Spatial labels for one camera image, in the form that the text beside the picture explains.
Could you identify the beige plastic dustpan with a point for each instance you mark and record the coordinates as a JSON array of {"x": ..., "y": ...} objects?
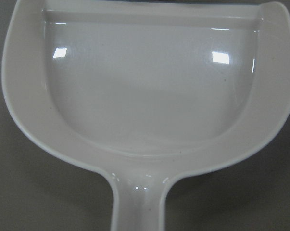
[{"x": 147, "y": 93}]

